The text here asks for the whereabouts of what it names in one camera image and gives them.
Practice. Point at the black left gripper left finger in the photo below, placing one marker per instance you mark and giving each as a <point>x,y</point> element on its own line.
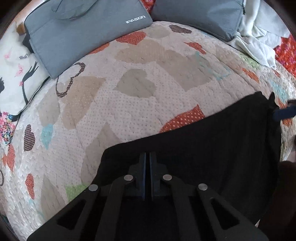
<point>94,213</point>

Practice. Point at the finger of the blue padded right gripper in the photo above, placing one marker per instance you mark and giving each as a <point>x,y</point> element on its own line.
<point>286,113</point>

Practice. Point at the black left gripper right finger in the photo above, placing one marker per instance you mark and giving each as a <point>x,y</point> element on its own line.
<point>201,213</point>

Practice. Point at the black pants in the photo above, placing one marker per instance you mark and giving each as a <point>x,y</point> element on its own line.
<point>235,152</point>

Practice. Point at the red floral bedsheet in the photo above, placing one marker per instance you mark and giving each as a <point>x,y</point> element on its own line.
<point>285,54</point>

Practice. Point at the white crumpled garment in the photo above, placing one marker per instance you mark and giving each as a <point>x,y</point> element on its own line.
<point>260,31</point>

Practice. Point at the dark grey laptop bag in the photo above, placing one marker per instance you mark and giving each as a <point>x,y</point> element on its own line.
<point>218,18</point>

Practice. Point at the heart patterned quilt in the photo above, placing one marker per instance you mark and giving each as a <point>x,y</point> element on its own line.
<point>147,82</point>

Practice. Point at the white illustrated pillow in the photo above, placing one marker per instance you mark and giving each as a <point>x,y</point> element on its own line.
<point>21,74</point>

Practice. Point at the grey Ipason laptop sleeve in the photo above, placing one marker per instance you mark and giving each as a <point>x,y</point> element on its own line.
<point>62,32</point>

